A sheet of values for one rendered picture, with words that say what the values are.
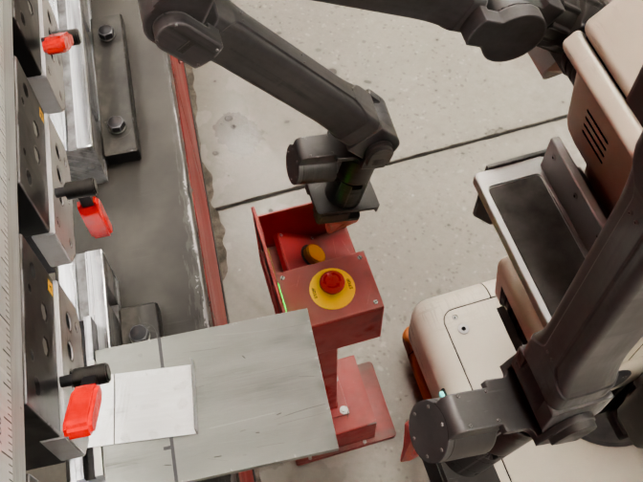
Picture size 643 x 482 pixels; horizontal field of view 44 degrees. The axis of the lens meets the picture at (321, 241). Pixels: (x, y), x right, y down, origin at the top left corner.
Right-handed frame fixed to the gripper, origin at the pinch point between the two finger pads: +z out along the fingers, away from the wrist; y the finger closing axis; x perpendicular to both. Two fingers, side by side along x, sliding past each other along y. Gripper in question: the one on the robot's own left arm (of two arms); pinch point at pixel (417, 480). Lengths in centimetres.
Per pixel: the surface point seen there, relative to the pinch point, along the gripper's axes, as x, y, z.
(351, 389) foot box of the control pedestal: 47, -41, 75
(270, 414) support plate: -12.3, -12.1, 5.8
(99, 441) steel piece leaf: -29.7, -14.9, 14.5
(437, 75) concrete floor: 105, -134, 59
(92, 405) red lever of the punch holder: -38.1, -7.3, -14.6
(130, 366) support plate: -25.2, -22.9, 12.4
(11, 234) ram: -43, -21, -19
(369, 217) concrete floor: 72, -91, 75
